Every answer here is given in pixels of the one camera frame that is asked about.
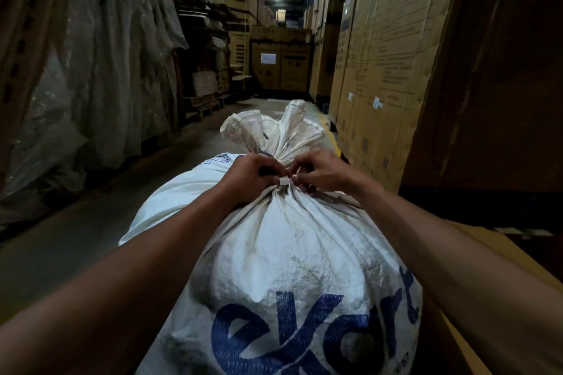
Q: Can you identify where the wooden pallet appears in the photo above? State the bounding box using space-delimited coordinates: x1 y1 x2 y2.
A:
185 95 231 121

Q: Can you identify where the person's left hand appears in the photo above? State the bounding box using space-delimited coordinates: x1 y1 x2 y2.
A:
218 153 291 206

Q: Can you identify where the stack of distant cardboard boxes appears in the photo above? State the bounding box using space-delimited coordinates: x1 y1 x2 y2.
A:
182 0 275 76

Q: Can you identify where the tall printed cardboard box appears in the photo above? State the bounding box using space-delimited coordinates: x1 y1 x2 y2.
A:
328 0 467 193

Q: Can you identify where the person's right forearm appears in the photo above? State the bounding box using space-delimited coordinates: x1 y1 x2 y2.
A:
352 179 563 375

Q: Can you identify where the person's left forearm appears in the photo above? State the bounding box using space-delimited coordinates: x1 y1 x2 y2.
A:
0 186 243 375

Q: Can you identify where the white woven sack blue print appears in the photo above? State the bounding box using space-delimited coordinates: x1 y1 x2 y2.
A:
119 100 424 375

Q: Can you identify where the clear plastic sheeting pile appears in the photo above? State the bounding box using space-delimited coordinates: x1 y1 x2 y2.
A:
0 0 190 223

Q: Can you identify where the flat cardboard sheet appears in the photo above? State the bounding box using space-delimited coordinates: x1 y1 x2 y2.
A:
422 218 563 375

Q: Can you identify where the dark brown cardboard box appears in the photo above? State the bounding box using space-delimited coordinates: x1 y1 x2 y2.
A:
398 0 563 221

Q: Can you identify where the cardboard box white label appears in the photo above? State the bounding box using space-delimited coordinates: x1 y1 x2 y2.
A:
250 26 313 94

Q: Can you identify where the stack of flattened cardboard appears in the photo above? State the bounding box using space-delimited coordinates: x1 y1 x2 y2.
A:
174 0 234 103

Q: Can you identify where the person's right hand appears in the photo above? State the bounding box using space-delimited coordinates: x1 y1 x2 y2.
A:
288 150 374 196

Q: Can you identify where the stack of tall cardboard boxes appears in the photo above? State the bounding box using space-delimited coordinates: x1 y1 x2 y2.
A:
303 0 352 103

